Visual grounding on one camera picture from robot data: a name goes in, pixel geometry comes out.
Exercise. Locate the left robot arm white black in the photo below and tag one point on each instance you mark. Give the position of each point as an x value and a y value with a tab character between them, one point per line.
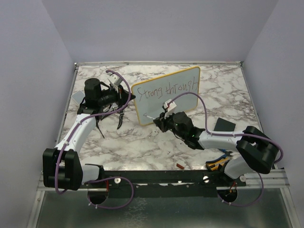
62	169

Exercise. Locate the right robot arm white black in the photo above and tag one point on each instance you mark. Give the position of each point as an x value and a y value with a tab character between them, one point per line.
257	152

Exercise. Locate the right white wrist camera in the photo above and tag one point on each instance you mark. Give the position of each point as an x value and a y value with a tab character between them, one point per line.
169	107

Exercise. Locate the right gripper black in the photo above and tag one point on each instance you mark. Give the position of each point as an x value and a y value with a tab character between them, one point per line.
162	121

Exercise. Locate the blue handled pliers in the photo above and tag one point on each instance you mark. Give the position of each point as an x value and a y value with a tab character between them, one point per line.
226	153

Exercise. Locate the black flat box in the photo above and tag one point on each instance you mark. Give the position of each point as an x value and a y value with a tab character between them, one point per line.
223	125

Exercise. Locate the yellow black utility knife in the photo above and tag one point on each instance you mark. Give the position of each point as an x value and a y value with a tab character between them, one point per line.
217	163

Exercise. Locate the black pruning shears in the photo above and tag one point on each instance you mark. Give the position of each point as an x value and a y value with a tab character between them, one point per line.
121	115

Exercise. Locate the grey white small device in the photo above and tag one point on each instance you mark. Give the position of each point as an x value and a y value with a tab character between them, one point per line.
78	97

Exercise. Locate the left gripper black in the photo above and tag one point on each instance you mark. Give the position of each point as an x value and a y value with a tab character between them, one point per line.
122	96

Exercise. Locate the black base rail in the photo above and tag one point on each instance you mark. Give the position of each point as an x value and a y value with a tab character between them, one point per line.
162	184

